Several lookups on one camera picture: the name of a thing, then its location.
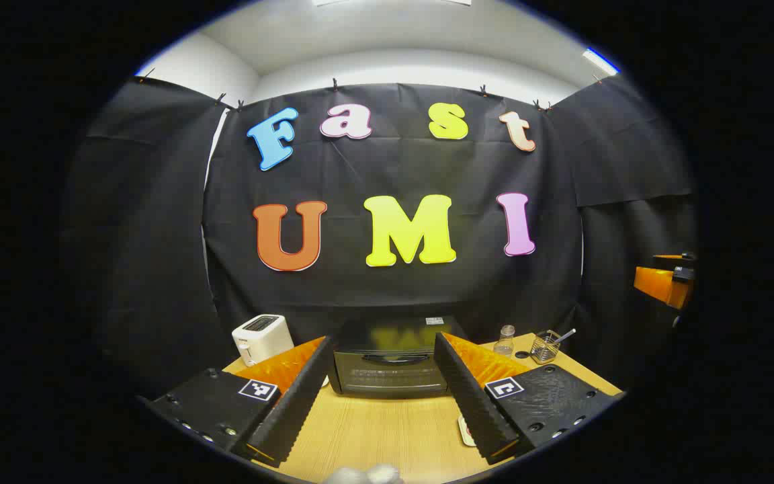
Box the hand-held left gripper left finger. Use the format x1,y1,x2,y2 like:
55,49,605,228
145,336,336,469

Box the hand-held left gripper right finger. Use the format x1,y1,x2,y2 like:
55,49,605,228
433,331,626,466

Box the black electric oven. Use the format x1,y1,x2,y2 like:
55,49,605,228
328,316,468,399

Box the clear bottle with yellow print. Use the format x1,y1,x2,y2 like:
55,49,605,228
493,325,517,357

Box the white toaster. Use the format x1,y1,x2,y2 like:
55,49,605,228
231,314,295,367

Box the black backdrop cloth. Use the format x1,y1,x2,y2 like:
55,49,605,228
61,75,697,397

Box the small ceiling light panel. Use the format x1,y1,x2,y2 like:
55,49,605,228
582,47,621,77

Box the metal wire basket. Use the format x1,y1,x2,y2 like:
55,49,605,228
530,330,560,364

